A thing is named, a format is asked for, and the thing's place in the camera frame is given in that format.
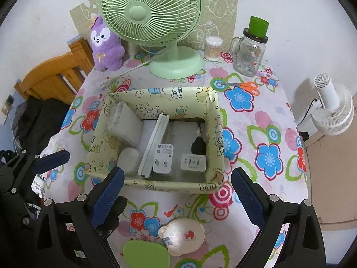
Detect white pronged charger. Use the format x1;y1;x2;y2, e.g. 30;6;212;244
152;143;174;177

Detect beige wooden cabinet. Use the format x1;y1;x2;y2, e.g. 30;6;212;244
303;92;357;225

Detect black power cable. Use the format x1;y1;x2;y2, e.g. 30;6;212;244
296;98;321;126

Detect floral tablecloth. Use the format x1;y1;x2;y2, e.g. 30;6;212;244
39;49;311;268

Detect orange scissors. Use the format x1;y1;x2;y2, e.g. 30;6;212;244
227;82;260;95

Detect yellow printed storage box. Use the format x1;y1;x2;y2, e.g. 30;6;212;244
84;86;226;194

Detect glass mug with green lid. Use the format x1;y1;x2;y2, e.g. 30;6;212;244
229;16;270;76

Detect white floor fan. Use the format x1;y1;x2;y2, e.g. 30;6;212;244
311;73;355;137

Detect wooden chair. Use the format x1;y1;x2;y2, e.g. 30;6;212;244
14;38;95;105

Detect white printed cloth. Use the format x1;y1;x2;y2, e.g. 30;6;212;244
28;142;66;221

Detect white mushroom shaped dish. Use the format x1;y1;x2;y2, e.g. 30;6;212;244
158;217;205;257

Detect cotton swab jar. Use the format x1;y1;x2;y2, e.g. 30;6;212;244
205;36;224;61

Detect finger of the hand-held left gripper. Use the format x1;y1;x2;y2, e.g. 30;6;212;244
96;197;128;238
17;149;70;174

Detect black plug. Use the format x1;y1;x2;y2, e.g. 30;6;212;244
191;124;206;155

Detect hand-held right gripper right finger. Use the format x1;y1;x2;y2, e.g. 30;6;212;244
231;167;327;268

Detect white fan cable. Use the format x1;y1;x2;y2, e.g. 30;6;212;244
104;52;162;86

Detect white socket adapter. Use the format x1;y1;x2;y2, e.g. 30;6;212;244
181;153;207;177

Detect green desk fan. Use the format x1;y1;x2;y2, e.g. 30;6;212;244
100;0;205;80

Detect purple plush toy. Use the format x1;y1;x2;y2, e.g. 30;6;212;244
89;16;126;71

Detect white earbud case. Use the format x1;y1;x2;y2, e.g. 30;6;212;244
117;148;141;177

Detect dark clothing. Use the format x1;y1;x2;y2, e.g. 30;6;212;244
11;96;76;157

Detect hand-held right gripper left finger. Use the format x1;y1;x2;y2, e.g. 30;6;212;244
36;167;126;268

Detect clear cotton swab pack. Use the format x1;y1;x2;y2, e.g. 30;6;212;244
107;101;144;148

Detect green oval case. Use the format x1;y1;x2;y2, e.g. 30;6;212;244
123;239;170;268

